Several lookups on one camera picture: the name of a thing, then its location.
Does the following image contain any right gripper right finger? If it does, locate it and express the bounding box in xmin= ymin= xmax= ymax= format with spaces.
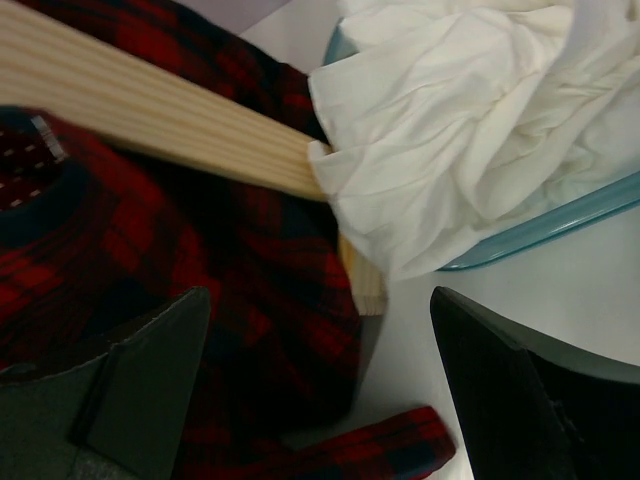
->
xmin=430 ymin=287 xmax=639 ymax=479

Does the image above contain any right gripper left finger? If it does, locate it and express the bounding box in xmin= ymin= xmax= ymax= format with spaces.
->
xmin=1 ymin=287 xmax=210 ymax=479

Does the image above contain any red polka dot garment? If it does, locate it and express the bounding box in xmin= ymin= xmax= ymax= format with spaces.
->
xmin=1 ymin=120 xmax=62 ymax=211

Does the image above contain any white garment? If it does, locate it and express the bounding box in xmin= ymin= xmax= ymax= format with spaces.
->
xmin=307 ymin=0 xmax=640 ymax=282

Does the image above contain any red plaid skirt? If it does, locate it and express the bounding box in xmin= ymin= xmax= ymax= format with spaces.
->
xmin=0 ymin=0 xmax=457 ymax=480

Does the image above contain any teal plastic bin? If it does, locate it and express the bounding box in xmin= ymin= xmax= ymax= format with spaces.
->
xmin=322 ymin=17 xmax=640 ymax=274

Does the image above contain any wooden clothes rack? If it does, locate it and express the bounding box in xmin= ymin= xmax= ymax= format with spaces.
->
xmin=0 ymin=0 xmax=389 ymax=318

